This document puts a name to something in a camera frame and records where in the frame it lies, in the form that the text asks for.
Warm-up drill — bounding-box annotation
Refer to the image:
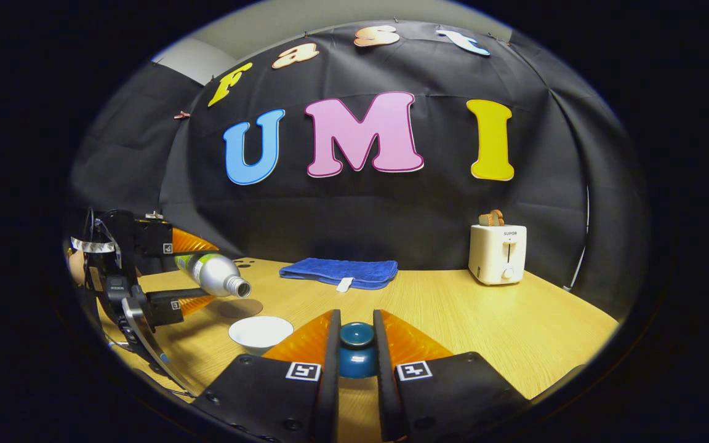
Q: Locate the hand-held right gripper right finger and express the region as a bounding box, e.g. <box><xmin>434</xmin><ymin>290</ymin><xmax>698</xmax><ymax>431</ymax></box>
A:
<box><xmin>372</xmin><ymin>309</ymin><xmax>531</xmax><ymax>443</ymax></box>

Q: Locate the white teacup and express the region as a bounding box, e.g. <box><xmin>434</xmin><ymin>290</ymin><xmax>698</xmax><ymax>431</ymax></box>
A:
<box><xmin>228</xmin><ymin>316</ymin><xmax>295</xmax><ymax>356</ymax></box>

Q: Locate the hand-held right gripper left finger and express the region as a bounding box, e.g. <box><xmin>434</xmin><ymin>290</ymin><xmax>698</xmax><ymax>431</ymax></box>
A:
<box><xmin>191</xmin><ymin>309</ymin><xmax>342</xmax><ymax>443</ymax></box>

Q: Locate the round brown coaster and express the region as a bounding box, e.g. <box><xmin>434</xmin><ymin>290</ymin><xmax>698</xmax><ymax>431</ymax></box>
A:
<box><xmin>216</xmin><ymin>298</ymin><xmax>264</xmax><ymax>319</ymax></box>

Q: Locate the black backdrop cloth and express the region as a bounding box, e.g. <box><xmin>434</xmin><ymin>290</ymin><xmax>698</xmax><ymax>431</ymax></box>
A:
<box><xmin>68</xmin><ymin>18</ymin><xmax>646</xmax><ymax>321</ymax></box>

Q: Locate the blue folded towel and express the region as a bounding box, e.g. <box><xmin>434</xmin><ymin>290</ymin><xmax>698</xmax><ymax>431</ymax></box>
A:
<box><xmin>279</xmin><ymin>258</ymin><xmax>399</xmax><ymax>293</ymax></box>

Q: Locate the white toaster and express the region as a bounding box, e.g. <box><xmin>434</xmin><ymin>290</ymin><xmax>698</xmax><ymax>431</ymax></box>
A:
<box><xmin>468</xmin><ymin>224</ymin><xmax>528</xmax><ymax>286</ymax></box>

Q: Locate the silver green-label water bottle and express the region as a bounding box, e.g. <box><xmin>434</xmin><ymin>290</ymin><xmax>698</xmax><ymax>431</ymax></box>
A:
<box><xmin>174</xmin><ymin>252</ymin><xmax>252</xmax><ymax>299</ymax></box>

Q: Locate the blue teacup lid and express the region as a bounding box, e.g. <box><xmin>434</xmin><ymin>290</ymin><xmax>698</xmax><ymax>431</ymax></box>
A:
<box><xmin>338</xmin><ymin>322</ymin><xmax>378</xmax><ymax>380</ymax></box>

